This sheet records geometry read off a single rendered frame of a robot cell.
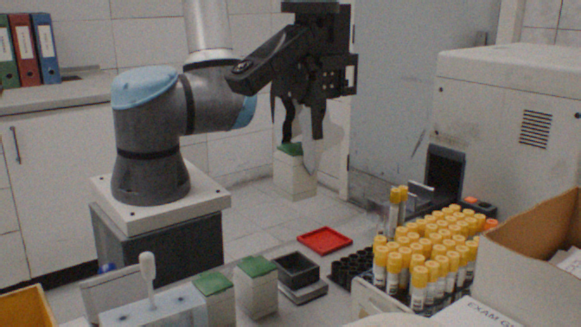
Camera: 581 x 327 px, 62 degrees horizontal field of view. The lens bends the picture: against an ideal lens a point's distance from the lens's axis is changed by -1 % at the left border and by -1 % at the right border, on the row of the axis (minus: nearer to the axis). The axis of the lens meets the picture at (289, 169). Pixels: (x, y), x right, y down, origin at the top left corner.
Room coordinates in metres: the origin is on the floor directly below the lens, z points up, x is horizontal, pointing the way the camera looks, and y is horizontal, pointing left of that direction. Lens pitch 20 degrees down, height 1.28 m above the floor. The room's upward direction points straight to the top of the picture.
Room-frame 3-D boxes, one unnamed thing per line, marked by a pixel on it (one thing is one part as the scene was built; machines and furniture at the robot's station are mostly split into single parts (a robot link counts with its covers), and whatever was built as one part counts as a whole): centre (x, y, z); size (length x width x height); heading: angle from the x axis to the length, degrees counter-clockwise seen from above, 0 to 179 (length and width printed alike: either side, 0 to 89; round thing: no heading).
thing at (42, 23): (2.30, 1.16, 1.03); 0.26 x 0.08 x 0.31; 36
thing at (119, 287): (0.50, 0.21, 0.92); 0.13 x 0.07 x 0.08; 37
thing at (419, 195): (0.81, -0.24, 0.92); 0.21 x 0.07 x 0.05; 127
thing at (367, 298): (0.54, -0.19, 0.91); 0.20 x 0.10 x 0.07; 127
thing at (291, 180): (0.60, -0.01, 1.05); 0.05 x 0.04 x 0.06; 35
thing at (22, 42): (2.24, 1.23, 1.03); 0.26 x 0.08 x 0.31; 36
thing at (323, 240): (0.73, -0.06, 0.88); 0.07 x 0.07 x 0.01; 37
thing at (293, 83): (0.62, -0.03, 1.20); 0.09 x 0.08 x 0.12; 125
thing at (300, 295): (0.60, -0.01, 0.89); 0.09 x 0.05 x 0.04; 35
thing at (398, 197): (0.64, -0.15, 0.93); 0.17 x 0.09 x 0.11; 127
